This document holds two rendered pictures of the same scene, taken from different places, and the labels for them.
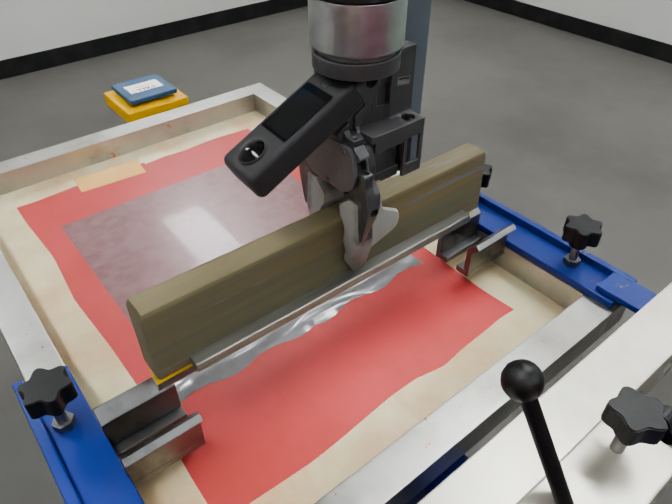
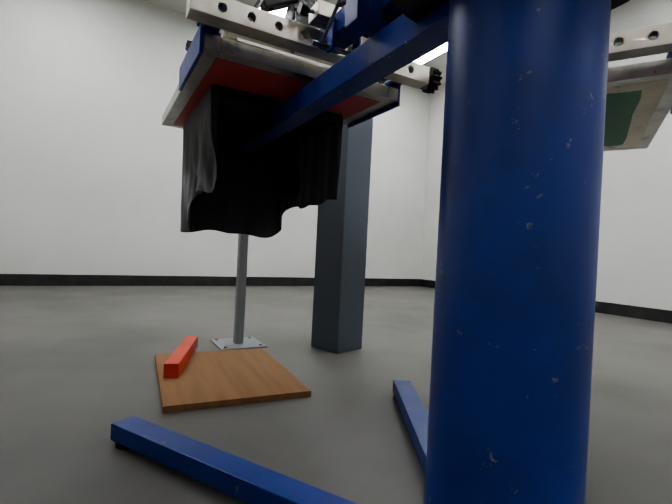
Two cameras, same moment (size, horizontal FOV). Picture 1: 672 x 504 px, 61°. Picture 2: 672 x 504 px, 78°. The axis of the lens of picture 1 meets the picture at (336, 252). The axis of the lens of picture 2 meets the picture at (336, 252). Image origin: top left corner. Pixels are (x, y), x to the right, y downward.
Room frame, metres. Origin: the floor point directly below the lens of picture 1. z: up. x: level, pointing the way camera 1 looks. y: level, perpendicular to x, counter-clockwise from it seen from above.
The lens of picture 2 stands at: (-0.83, -0.39, 0.48)
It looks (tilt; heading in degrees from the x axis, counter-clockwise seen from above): 0 degrees down; 9
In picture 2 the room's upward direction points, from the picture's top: 3 degrees clockwise
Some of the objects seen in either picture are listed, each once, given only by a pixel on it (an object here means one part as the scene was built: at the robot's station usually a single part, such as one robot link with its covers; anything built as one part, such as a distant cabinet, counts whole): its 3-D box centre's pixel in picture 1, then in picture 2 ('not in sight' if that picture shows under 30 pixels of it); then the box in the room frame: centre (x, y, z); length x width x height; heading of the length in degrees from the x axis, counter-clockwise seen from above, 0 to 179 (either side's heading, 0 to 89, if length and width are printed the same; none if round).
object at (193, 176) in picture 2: not in sight; (198, 168); (0.51, 0.33, 0.74); 0.46 x 0.04 x 0.42; 39
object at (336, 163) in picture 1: (361, 115); (299, 11); (0.46, -0.02, 1.23); 0.09 x 0.08 x 0.12; 129
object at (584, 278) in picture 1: (513, 247); (366, 106); (0.59, -0.24, 0.98); 0.30 x 0.05 x 0.07; 39
